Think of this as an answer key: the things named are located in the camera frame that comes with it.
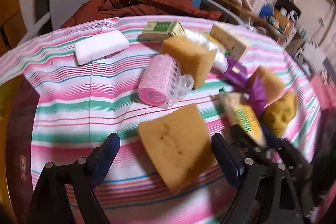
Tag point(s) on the striped pink tablecloth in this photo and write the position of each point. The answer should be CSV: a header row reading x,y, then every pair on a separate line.
x,y
80,106

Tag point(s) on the small green white box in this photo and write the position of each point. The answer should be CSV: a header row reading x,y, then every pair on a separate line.
x,y
160,31

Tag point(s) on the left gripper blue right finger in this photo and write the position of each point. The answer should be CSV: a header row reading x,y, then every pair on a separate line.
x,y
228,158

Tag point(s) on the dark red jacket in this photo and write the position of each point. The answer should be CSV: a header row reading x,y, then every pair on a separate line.
x,y
103,9

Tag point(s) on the small yellow sponge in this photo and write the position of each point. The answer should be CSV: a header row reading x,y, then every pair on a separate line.
x,y
273,85

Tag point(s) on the white folded towel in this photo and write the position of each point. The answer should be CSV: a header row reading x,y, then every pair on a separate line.
x,y
99,46

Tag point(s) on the white plastic bag ball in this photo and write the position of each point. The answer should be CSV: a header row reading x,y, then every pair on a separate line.
x,y
210,43

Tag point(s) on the cream rectangular box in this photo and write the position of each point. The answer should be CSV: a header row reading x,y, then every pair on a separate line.
x,y
232,38

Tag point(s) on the yellow sponge cube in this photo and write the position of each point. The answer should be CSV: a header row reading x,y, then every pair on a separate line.
x,y
192,58

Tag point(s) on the large yellow sponge block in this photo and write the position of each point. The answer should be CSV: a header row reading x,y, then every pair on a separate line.
x,y
179,146

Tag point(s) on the cluttered wooden desk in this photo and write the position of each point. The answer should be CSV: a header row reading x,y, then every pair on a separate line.
x,y
282,25

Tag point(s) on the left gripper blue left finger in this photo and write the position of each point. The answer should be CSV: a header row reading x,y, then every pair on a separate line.
x,y
101,159

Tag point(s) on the yellow sponge with holes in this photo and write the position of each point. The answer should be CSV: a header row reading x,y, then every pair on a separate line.
x,y
277,115

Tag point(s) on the gold metal tin box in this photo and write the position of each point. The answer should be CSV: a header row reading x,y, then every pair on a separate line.
x,y
19,102

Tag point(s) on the red quilted blanket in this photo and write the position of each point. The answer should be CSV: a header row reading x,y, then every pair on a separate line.
x,y
324,92

